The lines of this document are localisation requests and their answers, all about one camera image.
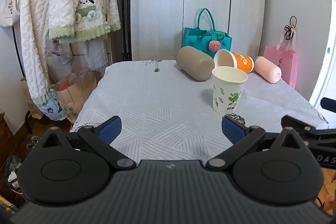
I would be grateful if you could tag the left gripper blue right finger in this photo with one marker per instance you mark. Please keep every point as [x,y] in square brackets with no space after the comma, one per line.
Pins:
[244,140]

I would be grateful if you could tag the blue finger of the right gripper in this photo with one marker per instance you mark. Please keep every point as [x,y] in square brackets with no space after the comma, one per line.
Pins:
[328,104]

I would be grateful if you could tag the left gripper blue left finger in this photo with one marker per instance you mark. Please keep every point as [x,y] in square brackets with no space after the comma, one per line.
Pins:
[99,139]

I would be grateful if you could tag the white paper cup green print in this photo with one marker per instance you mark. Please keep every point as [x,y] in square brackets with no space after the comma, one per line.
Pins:
[228,84]

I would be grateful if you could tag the pink tumbler cup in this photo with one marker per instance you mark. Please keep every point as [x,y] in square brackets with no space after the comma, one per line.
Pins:
[266,69]

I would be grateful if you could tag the orange paper cup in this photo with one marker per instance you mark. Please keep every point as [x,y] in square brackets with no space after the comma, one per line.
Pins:
[225,58]

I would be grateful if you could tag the taupe tumbler cup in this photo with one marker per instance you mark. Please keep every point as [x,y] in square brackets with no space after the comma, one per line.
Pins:
[195,63]

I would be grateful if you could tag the brown paper bag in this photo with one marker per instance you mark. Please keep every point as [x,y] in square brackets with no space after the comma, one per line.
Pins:
[73,90]

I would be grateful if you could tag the grey patterned tablecloth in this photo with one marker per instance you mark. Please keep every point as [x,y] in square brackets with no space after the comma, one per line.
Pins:
[166,115]

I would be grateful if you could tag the pink paper gift bag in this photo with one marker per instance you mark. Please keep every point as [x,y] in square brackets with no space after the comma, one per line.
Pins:
[284,56]

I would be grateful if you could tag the printed plastic bag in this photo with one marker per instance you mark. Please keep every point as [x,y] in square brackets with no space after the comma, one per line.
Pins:
[49,105]

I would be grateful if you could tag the teal felt handbag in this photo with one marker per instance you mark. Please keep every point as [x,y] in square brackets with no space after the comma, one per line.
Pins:
[206,41]

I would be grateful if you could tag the black coat rack pole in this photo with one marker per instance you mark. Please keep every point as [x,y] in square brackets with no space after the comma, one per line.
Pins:
[27,115]

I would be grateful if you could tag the white canvas tote bag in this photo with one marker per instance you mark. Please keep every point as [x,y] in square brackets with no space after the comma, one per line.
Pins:
[10,13]

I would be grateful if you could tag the white long fluffy robe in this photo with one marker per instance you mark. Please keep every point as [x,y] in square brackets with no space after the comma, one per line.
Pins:
[34,28]

